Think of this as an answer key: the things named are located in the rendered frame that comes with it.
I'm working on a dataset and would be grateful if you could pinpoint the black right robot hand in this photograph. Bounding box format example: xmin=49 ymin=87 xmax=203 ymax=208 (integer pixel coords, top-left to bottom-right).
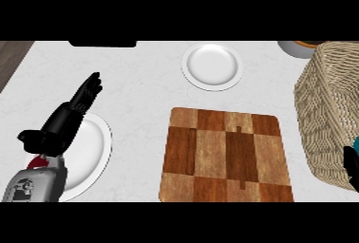
xmin=343 ymin=145 xmax=359 ymax=194

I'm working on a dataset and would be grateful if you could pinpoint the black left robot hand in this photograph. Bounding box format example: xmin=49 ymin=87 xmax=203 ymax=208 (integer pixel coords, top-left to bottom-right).
xmin=17 ymin=71 xmax=104 ymax=159

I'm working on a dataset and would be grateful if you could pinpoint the pale wicker basket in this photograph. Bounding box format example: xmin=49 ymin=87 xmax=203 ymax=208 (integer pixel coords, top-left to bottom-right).
xmin=291 ymin=41 xmax=359 ymax=194

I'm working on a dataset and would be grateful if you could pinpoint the checkered wooden cutting board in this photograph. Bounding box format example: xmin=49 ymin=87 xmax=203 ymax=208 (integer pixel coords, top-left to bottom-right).
xmin=157 ymin=106 xmax=296 ymax=203

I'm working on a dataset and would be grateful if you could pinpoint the large white plate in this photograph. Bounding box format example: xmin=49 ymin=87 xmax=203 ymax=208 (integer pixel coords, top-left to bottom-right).
xmin=27 ymin=112 xmax=116 ymax=203

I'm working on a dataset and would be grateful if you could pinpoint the red round object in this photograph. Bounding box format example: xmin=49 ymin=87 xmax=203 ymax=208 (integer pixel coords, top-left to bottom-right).
xmin=27 ymin=155 xmax=51 ymax=171

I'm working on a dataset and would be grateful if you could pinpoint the black appliance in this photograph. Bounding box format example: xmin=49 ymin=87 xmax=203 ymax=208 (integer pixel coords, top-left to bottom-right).
xmin=68 ymin=40 xmax=139 ymax=48

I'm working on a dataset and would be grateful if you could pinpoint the small white plate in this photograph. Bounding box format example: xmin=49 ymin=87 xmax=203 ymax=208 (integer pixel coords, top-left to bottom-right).
xmin=179 ymin=42 xmax=244 ymax=93

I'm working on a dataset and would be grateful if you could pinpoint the grey bowl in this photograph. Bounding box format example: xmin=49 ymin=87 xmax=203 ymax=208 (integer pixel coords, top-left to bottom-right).
xmin=277 ymin=40 xmax=318 ymax=60

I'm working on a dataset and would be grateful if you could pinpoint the orange brown object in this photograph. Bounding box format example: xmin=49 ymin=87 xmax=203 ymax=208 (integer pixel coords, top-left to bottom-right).
xmin=291 ymin=40 xmax=331 ymax=49

